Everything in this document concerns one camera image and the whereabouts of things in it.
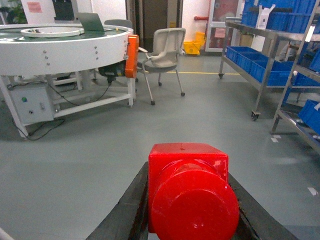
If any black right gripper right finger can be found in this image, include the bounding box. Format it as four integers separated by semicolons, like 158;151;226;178
228;174;297;240

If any green laptop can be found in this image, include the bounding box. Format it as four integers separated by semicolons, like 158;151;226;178
77;12;113;33

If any blue bin cart front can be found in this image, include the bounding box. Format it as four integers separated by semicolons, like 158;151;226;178
249;59;293;87

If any blue bin cart middle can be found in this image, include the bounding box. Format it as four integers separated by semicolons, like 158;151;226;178
236;52;269;73

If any black power cable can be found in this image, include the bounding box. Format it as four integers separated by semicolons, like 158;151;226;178
12;79;113;141

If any red toy block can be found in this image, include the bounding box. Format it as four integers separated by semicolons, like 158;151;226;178
148;142;239;240

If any grey control box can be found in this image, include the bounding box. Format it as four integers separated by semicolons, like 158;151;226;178
10;84;55;124

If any grey office chair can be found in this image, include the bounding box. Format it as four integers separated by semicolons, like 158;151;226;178
136;27;187;105

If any blue bin cart left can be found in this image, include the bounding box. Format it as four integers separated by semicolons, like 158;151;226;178
225;46;259;63

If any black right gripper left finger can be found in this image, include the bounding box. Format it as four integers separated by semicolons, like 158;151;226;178
87;162;149;240

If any steel rack shelf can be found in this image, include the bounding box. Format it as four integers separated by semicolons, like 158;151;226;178
271;1;320;153

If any yellow mop bucket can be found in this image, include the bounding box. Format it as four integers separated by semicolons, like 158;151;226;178
183;31;206;56

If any blue bin cart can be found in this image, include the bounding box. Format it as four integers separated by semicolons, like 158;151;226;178
225;46;259;63
236;52;269;73
249;59;293;87

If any white round conveyor table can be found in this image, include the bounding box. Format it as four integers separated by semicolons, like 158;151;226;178
0;23;136;139

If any steel wheeled shelf cart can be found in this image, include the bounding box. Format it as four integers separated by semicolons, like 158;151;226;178
218;17;304;121

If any orange motor cover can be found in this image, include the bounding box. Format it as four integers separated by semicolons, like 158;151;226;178
125;34;140;79

